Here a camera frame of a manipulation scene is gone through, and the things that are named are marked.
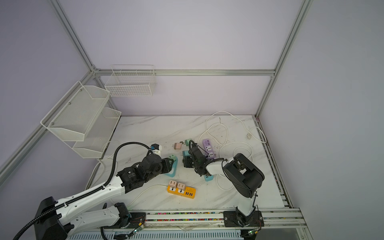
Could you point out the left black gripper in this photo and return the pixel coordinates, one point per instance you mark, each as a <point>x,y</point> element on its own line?
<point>166,165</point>

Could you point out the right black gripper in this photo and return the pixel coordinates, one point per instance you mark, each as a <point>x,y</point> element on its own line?
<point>186,162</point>

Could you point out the purple power strip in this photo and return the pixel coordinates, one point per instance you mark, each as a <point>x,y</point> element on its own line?
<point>210,154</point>

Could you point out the teal triangular power strip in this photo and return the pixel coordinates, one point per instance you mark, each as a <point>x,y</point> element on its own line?
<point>172,167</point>

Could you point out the pink plug orange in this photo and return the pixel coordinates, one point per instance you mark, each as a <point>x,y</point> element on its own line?
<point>173,184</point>
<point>181,186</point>

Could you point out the orange power strip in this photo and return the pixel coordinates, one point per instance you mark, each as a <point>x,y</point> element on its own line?
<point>188,192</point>

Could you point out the blue power strip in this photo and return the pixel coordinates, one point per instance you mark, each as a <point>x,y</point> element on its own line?
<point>208,178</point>

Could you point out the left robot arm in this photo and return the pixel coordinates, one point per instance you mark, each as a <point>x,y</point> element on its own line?
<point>61,219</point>

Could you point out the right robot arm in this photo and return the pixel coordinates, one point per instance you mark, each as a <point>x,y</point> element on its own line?
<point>245,177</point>

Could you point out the green plug triangular right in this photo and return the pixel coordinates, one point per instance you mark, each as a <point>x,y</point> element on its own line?
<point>172,156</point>

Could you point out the white two-tier mesh shelf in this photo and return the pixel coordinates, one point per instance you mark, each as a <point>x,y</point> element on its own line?
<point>83,121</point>

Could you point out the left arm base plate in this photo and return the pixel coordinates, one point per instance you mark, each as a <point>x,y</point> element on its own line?
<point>134,220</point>

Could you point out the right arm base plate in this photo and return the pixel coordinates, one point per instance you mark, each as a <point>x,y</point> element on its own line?
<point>237,219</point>

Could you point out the white wire basket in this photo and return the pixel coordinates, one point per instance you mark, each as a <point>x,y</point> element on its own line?
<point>132,81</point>

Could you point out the aluminium frame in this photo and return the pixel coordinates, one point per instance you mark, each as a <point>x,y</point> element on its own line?
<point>14,162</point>

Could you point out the aluminium front rail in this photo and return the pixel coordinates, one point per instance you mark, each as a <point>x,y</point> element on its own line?
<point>203,224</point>

